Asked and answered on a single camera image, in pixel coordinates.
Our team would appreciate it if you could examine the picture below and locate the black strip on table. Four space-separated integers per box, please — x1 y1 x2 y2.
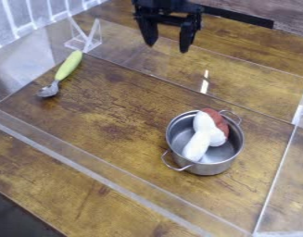
205 6 276 29

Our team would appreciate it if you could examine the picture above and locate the yellow-green handled metal spoon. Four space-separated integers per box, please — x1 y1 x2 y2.
38 50 83 98

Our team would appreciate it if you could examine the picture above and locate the silver metal pot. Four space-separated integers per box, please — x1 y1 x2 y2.
161 110 245 176

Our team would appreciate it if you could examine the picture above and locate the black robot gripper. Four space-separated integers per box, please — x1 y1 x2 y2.
131 0 204 53

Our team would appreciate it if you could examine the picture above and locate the clear acrylic enclosure wall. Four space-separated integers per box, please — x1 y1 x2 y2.
0 110 303 237

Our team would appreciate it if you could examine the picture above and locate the clear acrylic triangular stand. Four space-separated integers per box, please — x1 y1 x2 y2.
65 19 103 53

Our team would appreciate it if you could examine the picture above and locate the white plush mushroom red cap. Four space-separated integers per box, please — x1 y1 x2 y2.
182 108 229 162

